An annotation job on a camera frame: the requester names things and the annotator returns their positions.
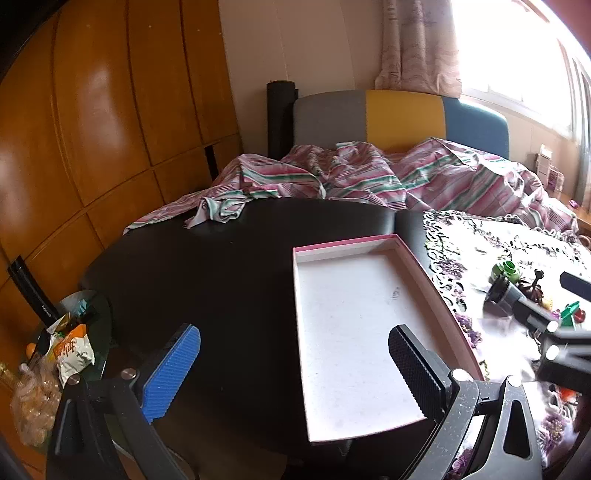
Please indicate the black pole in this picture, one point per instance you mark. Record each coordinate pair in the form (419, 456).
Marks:
(30, 286)

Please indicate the red plastic piece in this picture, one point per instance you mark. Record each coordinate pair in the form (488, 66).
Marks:
(580, 315)

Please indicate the brown figurine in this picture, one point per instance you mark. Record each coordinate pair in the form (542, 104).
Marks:
(535, 286)

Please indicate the white carton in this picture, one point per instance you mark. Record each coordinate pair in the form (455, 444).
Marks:
(545, 157)

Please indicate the clear plastic food bag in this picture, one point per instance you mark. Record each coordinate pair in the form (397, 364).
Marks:
(32, 401)

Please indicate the green plastic cup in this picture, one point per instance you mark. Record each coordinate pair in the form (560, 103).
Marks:
(570, 309)

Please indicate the window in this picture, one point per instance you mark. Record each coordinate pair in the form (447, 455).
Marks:
(508, 46)

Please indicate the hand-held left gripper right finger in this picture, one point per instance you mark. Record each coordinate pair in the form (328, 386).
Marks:
(415, 369)

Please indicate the striped pink blanket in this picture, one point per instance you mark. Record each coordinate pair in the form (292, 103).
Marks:
(360, 175)

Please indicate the black rolled mat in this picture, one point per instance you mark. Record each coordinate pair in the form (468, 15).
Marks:
(279, 120)

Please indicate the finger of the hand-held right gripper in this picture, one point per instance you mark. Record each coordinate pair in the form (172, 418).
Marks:
(576, 285)
(535, 317)

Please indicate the bright green toy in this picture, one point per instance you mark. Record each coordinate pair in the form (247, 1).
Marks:
(505, 270)

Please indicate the black grey flashlight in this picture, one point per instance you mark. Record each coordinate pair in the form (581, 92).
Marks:
(498, 295)

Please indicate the round glass side table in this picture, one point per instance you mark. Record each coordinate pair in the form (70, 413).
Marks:
(99, 332)

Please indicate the orange toy block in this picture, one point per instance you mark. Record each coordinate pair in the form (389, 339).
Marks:
(565, 394)

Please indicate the wooden desk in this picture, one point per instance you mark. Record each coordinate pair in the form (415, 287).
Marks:
(568, 212)

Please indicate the wooden wardrobe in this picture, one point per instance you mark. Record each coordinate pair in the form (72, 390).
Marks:
(115, 115)

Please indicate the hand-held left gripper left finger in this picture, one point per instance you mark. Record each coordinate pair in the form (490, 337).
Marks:
(171, 374)

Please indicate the white embroidered tablecloth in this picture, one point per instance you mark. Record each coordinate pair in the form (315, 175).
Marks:
(503, 341)

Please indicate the patterned curtain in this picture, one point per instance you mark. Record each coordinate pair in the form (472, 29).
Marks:
(415, 46)

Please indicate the pink shallow box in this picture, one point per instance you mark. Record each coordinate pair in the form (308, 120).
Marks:
(351, 332)

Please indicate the grey yellow blue headboard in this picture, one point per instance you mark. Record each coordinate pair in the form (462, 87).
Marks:
(401, 120)

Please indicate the pink carton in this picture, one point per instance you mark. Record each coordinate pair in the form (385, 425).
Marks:
(556, 179)

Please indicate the white orange snack bag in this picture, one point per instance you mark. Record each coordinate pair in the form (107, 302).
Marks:
(71, 353)

